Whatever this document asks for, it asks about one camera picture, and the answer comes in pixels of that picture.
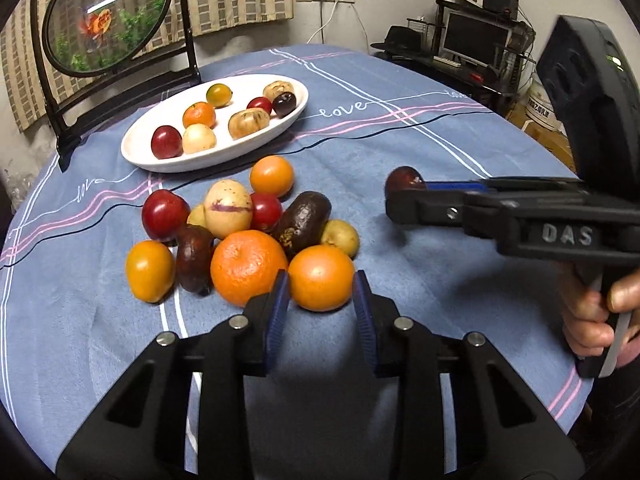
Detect pale yellow round fruit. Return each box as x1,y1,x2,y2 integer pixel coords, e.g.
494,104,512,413
182,123,218,155

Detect white oval plate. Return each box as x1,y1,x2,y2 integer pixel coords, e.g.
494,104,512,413
121,74,309,174

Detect white plastic bucket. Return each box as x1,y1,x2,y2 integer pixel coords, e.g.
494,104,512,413
526,72,566,133

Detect blue striped tablecloth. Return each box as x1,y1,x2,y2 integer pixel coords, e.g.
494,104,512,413
0,44,596,480

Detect dark maroon oblong fruit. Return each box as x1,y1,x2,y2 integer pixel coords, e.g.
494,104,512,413
175,225,216,297

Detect pale purple-streaked fruit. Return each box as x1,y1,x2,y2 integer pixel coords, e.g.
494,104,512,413
203,179,253,240

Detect green-yellow round fruit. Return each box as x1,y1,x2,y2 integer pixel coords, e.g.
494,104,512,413
206,84,234,108

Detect brown cardboard box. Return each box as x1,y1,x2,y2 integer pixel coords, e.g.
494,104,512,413
520,120,576,171

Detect large tan round fruit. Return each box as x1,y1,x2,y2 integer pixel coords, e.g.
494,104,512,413
228,108,272,141

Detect round goldfish embroidery screen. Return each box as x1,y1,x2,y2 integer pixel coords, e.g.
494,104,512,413
30,0,202,173

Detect black hat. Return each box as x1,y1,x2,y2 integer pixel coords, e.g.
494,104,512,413
371,25,435,53

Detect black metal rack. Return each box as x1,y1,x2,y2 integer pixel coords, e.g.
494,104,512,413
372,0,538,111

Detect dark speckled oblong fruit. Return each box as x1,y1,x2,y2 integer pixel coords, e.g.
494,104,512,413
271,191,332,261

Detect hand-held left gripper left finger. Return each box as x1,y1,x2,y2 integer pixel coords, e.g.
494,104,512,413
56,269,292,480

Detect clear plastic bags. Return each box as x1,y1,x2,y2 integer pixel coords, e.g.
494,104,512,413
0,152,36,201

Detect person's right hand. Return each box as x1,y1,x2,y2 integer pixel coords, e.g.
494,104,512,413
560,264,640,361

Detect white power cable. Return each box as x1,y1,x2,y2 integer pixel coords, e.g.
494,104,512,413
306,0,371,53

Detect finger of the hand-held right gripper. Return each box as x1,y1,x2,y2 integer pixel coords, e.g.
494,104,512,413
424,181,496,193
385,187,503,241

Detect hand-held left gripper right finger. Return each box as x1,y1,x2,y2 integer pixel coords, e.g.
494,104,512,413
352,270,586,480

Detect dark purple plum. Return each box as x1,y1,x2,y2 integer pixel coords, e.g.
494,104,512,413
385,166,426,196
272,92,297,119

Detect dark red plum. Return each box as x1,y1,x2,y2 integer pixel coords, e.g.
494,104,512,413
141,190,191,243
151,126,184,160

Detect computer monitor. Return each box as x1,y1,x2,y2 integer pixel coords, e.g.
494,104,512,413
440,10,513,68

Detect yellow-orange round fruit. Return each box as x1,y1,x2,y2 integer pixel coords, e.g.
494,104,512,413
125,240,176,304

